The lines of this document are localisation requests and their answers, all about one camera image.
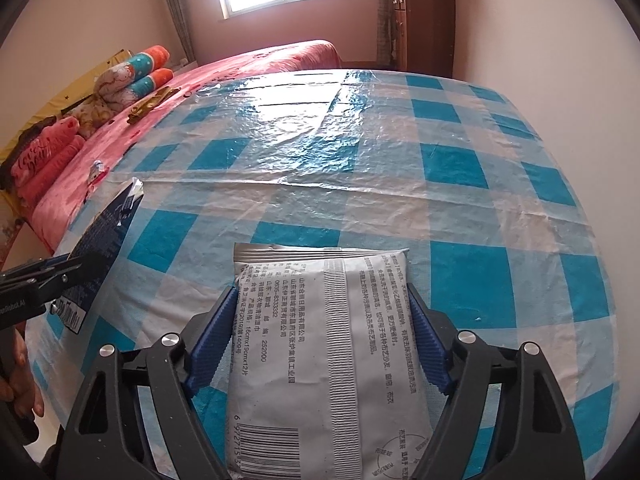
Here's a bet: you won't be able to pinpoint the yellow cardboard box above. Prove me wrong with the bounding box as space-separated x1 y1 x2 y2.
0 49 132 161

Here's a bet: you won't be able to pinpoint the person's left hand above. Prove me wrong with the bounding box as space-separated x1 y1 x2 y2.
0 324 46 418

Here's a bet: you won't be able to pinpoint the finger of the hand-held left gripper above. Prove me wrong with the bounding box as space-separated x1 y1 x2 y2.
0 254 103 313
0 254 71 283

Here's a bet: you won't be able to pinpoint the pink white cartoon pillow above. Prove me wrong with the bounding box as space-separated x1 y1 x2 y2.
94 62 138 107

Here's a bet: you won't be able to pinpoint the brown bear print pillow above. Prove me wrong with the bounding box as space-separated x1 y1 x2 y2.
67 95 119 139

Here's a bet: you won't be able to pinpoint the grey wipes packet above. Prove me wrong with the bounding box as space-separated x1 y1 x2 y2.
226 241 435 480

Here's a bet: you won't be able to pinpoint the blue checked plastic tablecloth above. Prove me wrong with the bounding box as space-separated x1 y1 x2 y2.
25 66 618 480

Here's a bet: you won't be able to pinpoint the gold fabric item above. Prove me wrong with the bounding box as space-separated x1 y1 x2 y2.
126 86 183 124

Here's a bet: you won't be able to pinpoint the grey curtain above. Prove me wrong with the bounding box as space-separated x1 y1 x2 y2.
155 0 197 64

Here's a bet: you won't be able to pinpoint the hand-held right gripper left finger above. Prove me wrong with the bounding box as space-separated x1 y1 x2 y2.
62 285 238 480

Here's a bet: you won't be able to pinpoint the teal orange rolled blanket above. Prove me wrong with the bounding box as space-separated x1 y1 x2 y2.
127 67 176 99
125 45 173 79

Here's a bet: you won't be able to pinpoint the pink printed bed blanket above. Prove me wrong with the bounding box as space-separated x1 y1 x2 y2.
10 39 343 256

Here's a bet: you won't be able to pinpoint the red folded blankets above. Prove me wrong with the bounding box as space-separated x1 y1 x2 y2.
10 116 86 202

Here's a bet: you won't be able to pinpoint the brown wooden wardrobe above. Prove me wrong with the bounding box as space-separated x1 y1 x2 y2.
387 0 457 79

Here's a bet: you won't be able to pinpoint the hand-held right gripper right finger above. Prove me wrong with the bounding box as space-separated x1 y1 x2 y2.
406 282 586 480

